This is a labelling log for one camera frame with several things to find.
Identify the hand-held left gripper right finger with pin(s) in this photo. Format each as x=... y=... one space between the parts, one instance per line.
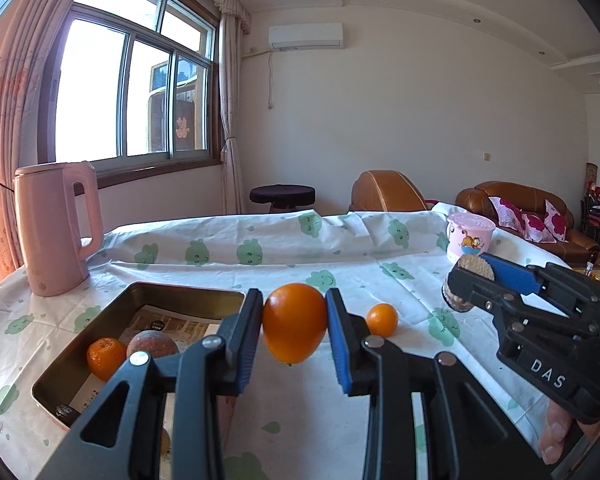
x=340 y=345

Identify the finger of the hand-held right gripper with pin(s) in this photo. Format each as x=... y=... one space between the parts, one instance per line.
x=512 y=272
x=480 y=292

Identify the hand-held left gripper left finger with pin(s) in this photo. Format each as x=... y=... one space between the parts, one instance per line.
x=252 y=345

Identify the round biscuit stack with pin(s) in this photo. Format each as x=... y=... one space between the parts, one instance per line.
x=472 y=265

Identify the large oval orange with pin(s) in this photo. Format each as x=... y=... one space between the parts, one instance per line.
x=295 y=320

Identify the rectangular metal tin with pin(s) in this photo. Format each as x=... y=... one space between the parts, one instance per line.
x=190 y=297

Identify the brown passion fruit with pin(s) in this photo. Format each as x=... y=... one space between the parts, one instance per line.
x=152 y=345

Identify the orange tangerine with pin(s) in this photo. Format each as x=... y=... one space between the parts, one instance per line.
x=105 y=359

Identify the person's right hand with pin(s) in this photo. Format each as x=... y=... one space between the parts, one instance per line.
x=555 y=432

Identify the small smooth orange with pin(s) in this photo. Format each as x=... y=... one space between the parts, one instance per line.
x=381 y=320

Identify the pink floral cushion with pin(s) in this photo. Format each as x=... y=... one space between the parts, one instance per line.
x=505 y=212
x=534 y=227
x=556 y=220

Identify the pink cartoon cup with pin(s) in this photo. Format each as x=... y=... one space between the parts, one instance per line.
x=467 y=242

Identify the printed paper liner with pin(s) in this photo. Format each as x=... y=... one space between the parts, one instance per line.
x=180 y=330

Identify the brown leather sofa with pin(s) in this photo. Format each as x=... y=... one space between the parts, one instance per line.
x=480 y=195

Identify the white green-cloud tablecloth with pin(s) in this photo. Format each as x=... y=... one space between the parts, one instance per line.
x=330 y=255

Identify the small tan round fruit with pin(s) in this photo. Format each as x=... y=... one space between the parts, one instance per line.
x=165 y=441

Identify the brown leather armchair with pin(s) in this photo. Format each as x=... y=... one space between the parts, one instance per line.
x=385 y=190

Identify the black round stool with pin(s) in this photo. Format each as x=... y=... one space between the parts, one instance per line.
x=282 y=194

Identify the dark brown chestnut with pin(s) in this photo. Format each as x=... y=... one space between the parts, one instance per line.
x=68 y=414

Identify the pink flower window sticker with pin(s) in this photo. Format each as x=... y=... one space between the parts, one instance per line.
x=181 y=128

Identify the pink electric kettle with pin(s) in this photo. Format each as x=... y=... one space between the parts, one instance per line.
x=50 y=230

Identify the beige lace curtain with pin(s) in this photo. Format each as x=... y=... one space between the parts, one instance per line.
x=230 y=110

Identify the sliding glass window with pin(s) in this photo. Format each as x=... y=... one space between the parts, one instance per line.
x=127 y=95

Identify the pink floral curtain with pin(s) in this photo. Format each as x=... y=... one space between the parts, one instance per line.
x=20 y=85

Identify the white wall air conditioner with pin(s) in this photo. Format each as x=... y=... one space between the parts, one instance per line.
x=305 y=36

